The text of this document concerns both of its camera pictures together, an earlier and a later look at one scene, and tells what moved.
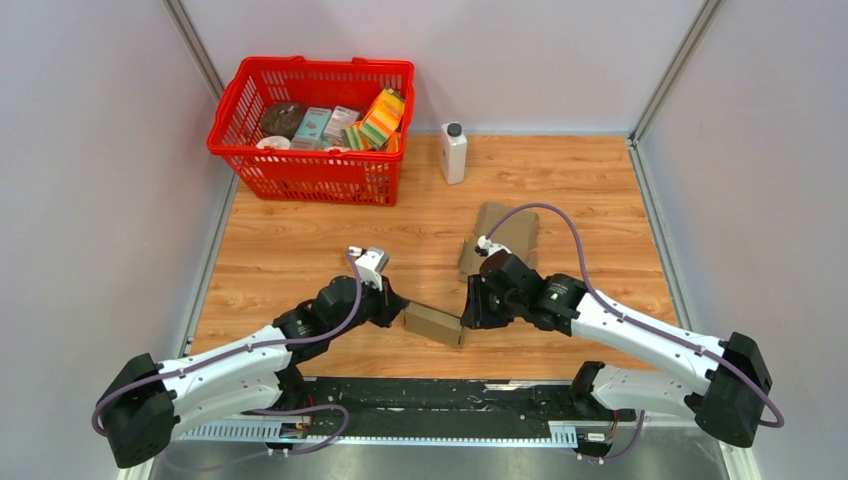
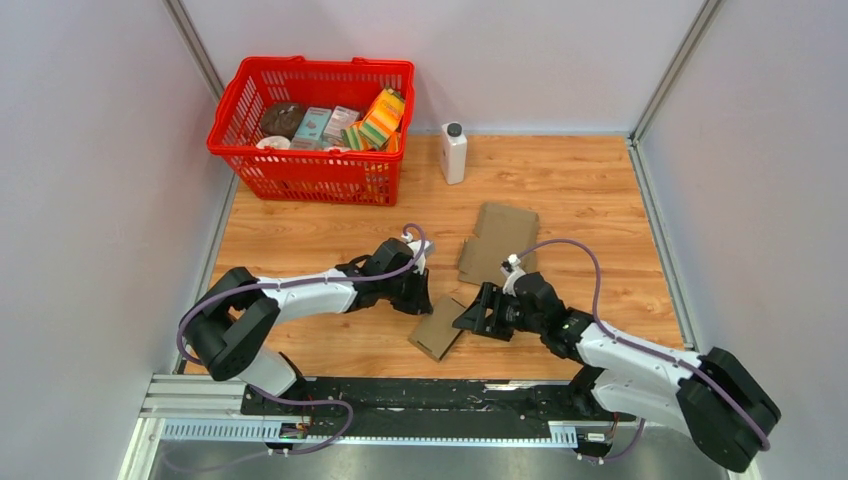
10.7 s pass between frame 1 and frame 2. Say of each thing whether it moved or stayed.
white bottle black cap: stayed
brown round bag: stayed
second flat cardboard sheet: stayed
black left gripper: moved
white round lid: stayed
